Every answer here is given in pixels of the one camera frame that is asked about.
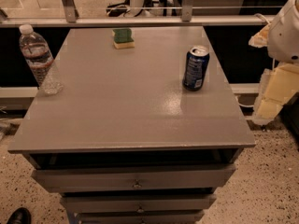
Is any bottom grey drawer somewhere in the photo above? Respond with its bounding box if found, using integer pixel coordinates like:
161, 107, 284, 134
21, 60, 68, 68
78, 210, 204, 224

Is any black shoe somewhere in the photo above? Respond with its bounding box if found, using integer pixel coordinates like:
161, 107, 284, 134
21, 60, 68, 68
7, 207, 31, 224

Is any white cable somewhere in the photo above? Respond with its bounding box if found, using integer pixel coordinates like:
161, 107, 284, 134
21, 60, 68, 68
253, 12, 271, 25

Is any metal railing frame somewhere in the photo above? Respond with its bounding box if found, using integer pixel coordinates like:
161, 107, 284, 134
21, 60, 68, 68
0, 0, 283, 27

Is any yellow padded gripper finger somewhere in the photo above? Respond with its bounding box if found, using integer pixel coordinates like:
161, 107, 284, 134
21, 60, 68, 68
252, 63, 299, 125

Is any grey drawer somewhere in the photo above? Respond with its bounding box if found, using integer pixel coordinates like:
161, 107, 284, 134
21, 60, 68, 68
61, 194, 216, 213
78, 210, 204, 224
32, 164, 235, 193

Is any green and yellow sponge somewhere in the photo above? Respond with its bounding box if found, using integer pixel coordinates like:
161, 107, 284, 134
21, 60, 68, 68
112, 28, 135, 49

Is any grey drawer cabinet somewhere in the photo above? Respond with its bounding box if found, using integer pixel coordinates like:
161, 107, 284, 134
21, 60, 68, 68
7, 26, 257, 224

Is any middle grey drawer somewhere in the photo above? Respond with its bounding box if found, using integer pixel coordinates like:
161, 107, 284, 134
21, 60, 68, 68
61, 194, 216, 213

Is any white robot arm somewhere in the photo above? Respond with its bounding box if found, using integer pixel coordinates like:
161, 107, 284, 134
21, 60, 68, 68
249, 0, 299, 125

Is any clear plastic water bottle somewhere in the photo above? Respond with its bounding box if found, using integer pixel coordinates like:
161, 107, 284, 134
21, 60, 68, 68
19, 24, 64, 95

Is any blue soda can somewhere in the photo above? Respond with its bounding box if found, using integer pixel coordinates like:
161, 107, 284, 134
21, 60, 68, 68
182, 45, 210, 91

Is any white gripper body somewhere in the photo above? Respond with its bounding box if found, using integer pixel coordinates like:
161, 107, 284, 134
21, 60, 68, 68
249, 24, 270, 48

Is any top grey drawer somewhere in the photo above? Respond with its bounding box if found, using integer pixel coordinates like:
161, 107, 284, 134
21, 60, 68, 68
32, 164, 235, 193

